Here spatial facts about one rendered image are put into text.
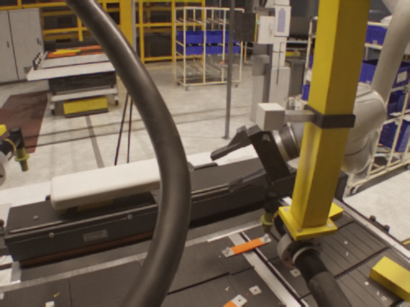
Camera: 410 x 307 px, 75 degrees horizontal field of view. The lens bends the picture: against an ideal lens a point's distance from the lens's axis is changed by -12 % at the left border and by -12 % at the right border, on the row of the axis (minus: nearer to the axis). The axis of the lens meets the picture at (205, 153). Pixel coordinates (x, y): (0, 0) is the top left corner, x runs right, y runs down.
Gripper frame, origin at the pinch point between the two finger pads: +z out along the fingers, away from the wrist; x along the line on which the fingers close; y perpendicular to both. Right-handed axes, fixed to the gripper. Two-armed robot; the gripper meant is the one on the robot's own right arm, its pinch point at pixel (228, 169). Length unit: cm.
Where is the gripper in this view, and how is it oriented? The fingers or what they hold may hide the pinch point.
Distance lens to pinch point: 71.6
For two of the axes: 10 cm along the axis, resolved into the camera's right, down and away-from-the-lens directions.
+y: -1.4, 4.3, -8.9
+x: 4.8, 8.2, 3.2
